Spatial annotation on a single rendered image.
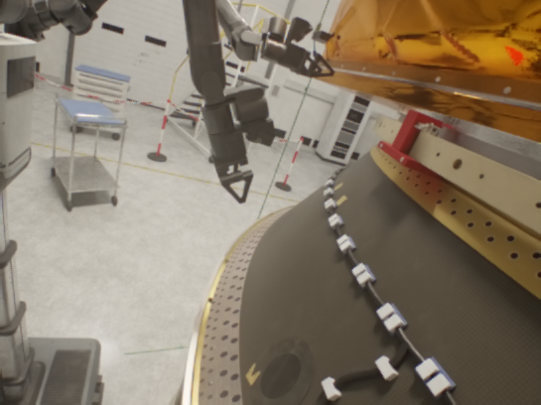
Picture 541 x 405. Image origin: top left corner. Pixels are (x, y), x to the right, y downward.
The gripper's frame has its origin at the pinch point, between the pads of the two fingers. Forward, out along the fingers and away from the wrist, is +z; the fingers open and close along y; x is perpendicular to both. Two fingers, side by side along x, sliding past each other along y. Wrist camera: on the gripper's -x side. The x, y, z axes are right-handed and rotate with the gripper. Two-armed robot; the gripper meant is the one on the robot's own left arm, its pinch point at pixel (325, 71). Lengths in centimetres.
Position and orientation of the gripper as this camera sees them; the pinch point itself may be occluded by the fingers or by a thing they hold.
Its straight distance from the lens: 90.5
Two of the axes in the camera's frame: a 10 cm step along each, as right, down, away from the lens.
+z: 9.4, 2.2, 2.7
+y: -1.6, -4.3, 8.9
